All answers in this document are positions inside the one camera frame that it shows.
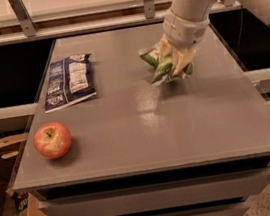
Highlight grey drawer cabinet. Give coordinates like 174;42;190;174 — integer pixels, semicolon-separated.
15;24;270;216

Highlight red apple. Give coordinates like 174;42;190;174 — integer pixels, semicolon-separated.
33;122;72;160

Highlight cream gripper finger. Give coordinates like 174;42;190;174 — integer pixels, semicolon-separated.
167;47;196;76
157;35;173;59

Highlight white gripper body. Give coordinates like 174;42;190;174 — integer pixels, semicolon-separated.
162;10;209;49

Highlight metal shelf frame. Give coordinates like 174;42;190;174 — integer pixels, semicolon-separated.
0;0;243;47

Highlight brown cardboard box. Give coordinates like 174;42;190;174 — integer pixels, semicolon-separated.
0;132;29;214

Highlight green jalapeno chip bag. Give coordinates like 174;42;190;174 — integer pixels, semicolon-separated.
139;45;195;87

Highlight printed cardboard box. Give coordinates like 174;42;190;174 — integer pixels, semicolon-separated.
3;188;29;216

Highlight blue chip bag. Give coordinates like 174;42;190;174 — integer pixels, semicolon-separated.
44;53;96;113

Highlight upper grey drawer front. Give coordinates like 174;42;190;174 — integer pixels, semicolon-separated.
38;168;270;216

